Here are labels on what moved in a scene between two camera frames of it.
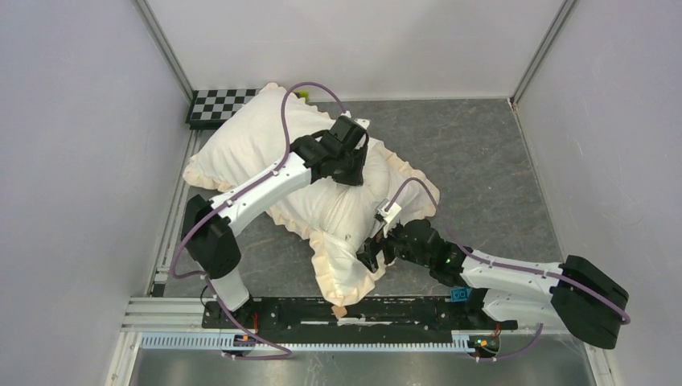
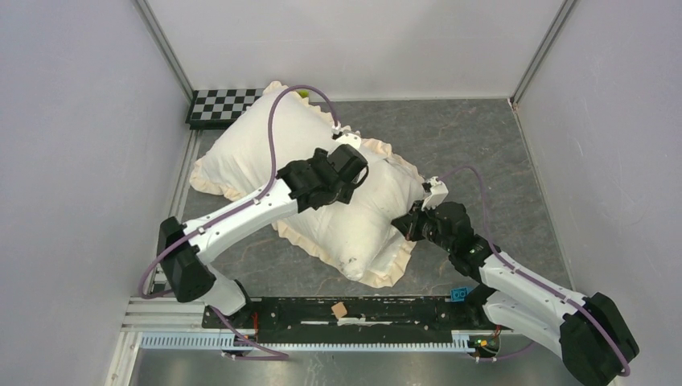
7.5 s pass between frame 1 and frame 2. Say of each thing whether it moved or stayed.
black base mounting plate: stayed
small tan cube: stayed
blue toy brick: stayed
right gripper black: moved
